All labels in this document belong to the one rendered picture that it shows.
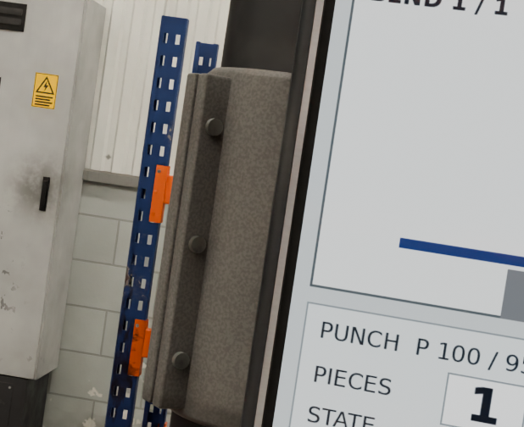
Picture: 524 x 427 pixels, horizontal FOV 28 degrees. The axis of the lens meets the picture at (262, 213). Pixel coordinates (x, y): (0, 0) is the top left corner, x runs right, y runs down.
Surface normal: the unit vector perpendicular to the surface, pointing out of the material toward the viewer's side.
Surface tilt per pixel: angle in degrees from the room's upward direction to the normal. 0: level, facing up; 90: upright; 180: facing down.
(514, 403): 90
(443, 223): 90
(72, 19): 90
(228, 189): 90
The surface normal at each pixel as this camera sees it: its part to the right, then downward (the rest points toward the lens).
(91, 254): -0.11, 0.04
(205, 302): -0.61, -0.04
